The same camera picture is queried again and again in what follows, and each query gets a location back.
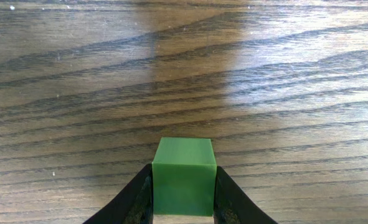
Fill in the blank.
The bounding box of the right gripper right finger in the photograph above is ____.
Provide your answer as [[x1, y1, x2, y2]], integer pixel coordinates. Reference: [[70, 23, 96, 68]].
[[213, 166, 278, 224]]

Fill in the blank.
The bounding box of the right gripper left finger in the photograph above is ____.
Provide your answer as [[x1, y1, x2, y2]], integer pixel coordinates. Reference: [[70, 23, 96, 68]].
[[82, 163, 154, 224]]

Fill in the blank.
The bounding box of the green cube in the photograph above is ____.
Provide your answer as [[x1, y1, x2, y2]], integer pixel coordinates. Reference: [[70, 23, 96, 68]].
[[151, 137, 218, 217]]

